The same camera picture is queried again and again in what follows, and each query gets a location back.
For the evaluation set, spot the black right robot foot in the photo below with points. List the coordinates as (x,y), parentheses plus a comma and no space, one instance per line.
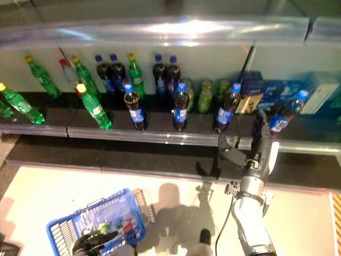
(205,236)

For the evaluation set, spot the black shelf board clear rail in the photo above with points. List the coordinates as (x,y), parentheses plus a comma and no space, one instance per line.
(306,133)
(56,114)
(160,122)

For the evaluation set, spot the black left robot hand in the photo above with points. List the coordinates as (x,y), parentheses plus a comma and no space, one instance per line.
(85,246)

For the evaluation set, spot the silver robot leg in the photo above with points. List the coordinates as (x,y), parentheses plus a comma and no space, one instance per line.
(120,252)
(199,250)

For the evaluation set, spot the silver right robot leg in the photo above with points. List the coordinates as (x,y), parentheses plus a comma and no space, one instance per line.
(199,250)

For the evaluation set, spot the grey shelf board clear rail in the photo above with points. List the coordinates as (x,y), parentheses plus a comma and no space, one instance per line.
(325,32)
(160,32)

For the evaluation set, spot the silver left robot leg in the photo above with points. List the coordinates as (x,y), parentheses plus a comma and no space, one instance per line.
(120,252)

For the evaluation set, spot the black shelf upright post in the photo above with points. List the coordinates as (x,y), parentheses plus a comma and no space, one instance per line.
(64,55)
(249,57)

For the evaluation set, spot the blue plastic shopping basket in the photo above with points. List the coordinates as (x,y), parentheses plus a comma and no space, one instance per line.
(112,213)

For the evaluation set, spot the blue cardboard box gold print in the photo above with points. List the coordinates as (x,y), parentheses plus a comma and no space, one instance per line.
(250,104)

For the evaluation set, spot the black shelf base plinth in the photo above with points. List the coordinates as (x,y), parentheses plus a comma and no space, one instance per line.
(106,157)

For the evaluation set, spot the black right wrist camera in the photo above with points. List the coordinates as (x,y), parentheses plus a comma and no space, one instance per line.
(232,188)

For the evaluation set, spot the green soda can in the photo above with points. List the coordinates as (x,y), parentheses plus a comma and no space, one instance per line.
(205,101)
(187,82)
(191,100)
(223,85)
(206,84)

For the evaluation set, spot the blue box white panel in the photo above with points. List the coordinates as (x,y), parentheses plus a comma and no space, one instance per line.
(322,98)

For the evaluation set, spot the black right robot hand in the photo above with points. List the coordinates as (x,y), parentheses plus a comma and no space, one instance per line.
(262,149)

